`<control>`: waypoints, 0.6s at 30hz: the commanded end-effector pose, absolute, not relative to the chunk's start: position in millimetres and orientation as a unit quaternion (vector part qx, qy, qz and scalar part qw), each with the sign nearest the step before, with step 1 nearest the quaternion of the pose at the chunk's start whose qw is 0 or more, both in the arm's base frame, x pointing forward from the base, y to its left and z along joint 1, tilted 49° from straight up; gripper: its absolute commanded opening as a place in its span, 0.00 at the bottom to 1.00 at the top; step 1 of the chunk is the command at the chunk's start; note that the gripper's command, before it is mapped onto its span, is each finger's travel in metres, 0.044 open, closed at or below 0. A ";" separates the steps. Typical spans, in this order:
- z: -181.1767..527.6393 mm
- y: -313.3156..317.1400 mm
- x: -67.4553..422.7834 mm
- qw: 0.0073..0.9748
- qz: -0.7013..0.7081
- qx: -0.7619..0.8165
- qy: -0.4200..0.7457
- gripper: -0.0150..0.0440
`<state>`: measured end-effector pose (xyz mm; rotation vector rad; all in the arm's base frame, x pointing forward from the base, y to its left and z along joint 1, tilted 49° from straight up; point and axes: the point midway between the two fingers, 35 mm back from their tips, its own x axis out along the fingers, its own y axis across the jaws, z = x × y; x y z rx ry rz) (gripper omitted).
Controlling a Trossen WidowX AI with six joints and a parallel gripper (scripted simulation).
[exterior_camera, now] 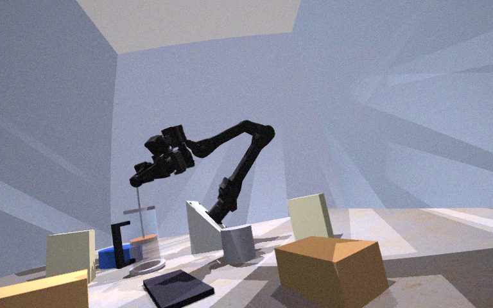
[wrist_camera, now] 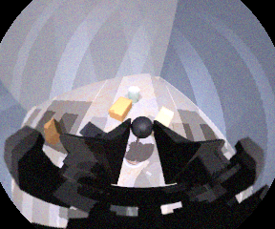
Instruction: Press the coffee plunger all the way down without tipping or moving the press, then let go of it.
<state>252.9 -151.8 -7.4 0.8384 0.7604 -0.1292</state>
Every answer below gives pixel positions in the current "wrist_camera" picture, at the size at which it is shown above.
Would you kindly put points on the glass french press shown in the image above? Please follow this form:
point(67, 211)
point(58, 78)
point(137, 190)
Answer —
point(141, 145)

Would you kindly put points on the brown box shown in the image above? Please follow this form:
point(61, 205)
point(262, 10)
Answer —
point(52, 131)
point(120, 109)

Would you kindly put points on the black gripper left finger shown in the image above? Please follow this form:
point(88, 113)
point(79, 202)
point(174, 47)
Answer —
point(109, 148)

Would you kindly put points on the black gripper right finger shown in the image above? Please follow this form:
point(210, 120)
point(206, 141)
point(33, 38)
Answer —
point(176, 152)

